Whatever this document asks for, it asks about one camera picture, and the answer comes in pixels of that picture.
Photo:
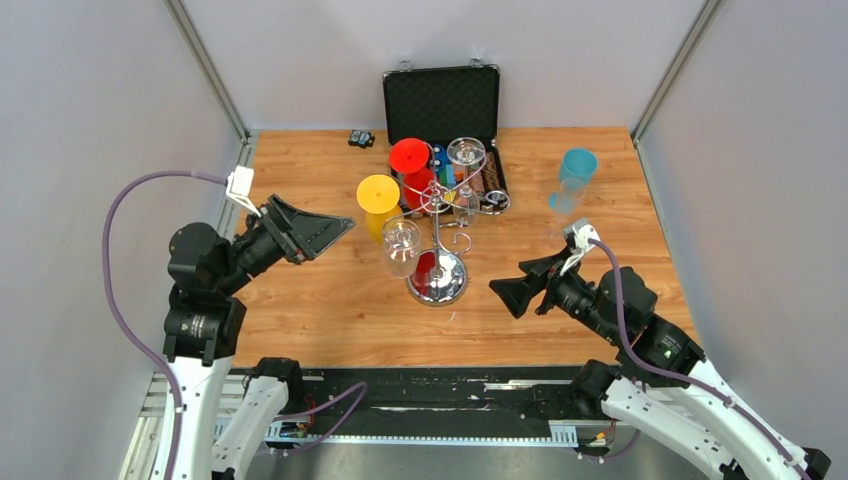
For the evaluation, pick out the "small black blue toy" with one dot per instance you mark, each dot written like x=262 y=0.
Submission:
x=361 y=138

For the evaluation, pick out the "black poker chip case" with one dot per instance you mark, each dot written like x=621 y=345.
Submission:
x=438 y=105

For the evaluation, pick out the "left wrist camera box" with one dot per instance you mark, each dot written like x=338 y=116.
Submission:
x=238 y=187

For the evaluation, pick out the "blue toy car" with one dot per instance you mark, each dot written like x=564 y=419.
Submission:
x=440 y=158

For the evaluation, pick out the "chrome wine glass rack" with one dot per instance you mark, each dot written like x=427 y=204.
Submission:
x=441 y=276

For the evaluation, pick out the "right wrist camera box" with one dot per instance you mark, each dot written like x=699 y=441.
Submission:
x=580 y=238

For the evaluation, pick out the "green blue block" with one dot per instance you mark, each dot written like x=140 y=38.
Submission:
x=447 y=176

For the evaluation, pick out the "yellow plastic wine glass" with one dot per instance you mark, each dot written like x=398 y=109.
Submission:
x=378 y=196

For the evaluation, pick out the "clear wide ribbed glass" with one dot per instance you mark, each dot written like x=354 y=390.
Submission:
x=401 y=247

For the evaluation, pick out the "clear champagne flute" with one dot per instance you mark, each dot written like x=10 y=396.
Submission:
x=563 y=203

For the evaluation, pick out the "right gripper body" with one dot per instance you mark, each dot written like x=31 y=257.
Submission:
x=568 y=291

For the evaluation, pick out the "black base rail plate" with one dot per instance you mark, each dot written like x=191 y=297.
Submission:
x=512 y=402

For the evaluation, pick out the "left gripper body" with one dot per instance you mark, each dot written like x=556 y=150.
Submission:
x=261 y=244

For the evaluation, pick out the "red plastic wine glass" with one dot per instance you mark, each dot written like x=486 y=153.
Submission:
x=410 y=160

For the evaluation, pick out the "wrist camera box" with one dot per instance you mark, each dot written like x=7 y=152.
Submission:
x=580 y=238
x=238 y=187

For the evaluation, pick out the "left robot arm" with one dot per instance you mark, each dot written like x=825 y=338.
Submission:
x=202 y=329

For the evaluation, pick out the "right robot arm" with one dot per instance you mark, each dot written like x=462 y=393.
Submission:
x=664 y=385

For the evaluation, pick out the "blue plastic wine glass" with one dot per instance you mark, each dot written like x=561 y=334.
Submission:
x=580 y=163

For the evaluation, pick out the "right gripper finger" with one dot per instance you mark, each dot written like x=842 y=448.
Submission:
x=544 y=267
x=516 y=293

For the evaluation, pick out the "clear glass at rack back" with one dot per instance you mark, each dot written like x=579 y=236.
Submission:
x=466 y=155

